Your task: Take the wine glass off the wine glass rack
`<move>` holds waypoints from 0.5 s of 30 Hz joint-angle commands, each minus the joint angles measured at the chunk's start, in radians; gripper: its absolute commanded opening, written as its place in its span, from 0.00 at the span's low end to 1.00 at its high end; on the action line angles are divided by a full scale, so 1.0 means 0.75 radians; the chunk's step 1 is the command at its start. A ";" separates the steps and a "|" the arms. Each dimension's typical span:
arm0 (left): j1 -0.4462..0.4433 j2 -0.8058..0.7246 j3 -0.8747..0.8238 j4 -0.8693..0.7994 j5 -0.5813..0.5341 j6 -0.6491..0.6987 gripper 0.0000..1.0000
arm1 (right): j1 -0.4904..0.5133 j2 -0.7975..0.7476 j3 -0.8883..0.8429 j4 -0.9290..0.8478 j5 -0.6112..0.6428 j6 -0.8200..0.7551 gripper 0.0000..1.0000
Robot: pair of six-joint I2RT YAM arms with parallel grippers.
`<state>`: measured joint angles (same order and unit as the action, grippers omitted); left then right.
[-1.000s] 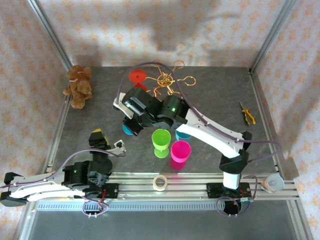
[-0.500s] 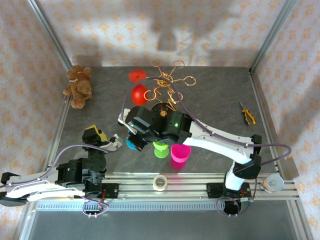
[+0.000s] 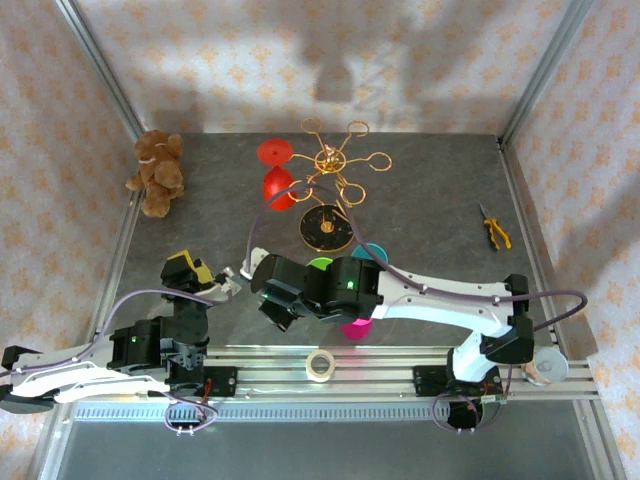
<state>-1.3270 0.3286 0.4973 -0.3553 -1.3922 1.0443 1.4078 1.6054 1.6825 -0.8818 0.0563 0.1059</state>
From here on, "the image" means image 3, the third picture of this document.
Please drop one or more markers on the green plastic wine glass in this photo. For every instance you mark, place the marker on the green plastic wine glass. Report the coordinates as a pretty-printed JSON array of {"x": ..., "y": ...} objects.
[{"x": 320, "y": 262}]

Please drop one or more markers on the pink plastic wine glass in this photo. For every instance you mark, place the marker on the pink plastic wine glass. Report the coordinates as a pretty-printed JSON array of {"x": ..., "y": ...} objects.
[{"x": 357, "y": 330}]

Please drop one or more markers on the blue plastic wine glass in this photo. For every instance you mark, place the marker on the blue plastic wine glass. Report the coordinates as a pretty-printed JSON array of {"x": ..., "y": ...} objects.
[{"x": 370, "y": 251}]

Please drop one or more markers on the red plastic wine glass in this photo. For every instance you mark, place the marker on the red plastic wine glass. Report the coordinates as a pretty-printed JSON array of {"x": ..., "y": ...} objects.
[{"x": 275, "y": 152}]

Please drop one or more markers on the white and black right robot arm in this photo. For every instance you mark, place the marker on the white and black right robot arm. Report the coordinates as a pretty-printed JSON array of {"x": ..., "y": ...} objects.
[{"x": 440, "y": 305}]

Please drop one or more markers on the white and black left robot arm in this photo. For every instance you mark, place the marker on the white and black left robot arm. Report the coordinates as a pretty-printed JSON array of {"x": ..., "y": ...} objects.
[{"x": 75, "y": 390}]

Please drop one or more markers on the masking tape roll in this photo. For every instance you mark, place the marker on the masking tape roll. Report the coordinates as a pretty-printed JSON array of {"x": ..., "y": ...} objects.
[{"x": 310, "y": 367}]

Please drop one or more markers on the brown teddy bear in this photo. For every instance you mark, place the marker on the brown teddy bear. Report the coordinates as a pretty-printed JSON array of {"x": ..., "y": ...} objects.
[{"x": 157, "y": 170}]

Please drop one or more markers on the silver tin can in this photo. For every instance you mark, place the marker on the silver tin can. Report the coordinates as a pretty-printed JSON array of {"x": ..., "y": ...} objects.
[{"x": 547, "y": 367}]

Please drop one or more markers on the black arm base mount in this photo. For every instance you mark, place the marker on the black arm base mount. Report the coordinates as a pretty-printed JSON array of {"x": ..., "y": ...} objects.
[
  {"x": 430, "y": 382},
  {"x": 222, "y": 382}
]

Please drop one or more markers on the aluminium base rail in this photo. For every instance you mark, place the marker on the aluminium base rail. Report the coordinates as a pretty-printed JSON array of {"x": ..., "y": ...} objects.
[{"x": 375, "y": 372}]

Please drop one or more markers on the aluminium frame post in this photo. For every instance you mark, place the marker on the aluminium frame post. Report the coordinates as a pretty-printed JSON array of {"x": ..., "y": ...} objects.
[
  {"x": 546, "y": 70},
  {"x": 107, "y": 70}
]

